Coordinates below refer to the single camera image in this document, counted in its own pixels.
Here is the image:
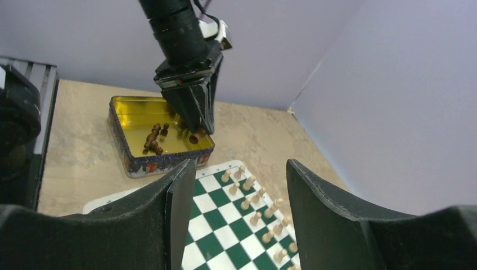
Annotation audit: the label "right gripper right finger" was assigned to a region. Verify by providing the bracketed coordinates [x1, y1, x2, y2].
[286, 159, 476, 269]

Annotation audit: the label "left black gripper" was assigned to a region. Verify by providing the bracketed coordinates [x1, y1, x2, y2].
[154, 51, 223, 134]

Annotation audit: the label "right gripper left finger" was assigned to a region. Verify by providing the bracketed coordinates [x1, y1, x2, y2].
[1, 160, 196, 269]

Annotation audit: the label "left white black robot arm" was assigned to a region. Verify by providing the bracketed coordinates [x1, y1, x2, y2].
[140, 0, 223, 134]

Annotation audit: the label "dark pieces in tray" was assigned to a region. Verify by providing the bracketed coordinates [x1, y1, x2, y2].
[142, 123, 169, 155]

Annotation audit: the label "white chess pieces row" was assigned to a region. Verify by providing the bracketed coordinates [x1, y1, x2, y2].
[212, 165, 300, 269]

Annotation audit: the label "green white chess board mat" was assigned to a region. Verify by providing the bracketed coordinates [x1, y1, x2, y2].
[82, 160, 302, 270]

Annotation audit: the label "left gold tin tray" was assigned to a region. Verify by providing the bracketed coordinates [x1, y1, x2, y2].
[107, 96, 215, 178]

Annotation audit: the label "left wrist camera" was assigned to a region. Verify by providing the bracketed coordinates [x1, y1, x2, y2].
[199, 20, 233, 51]

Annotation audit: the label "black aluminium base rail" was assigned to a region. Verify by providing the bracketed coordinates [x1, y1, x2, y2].
[1, 56, 59, 210]

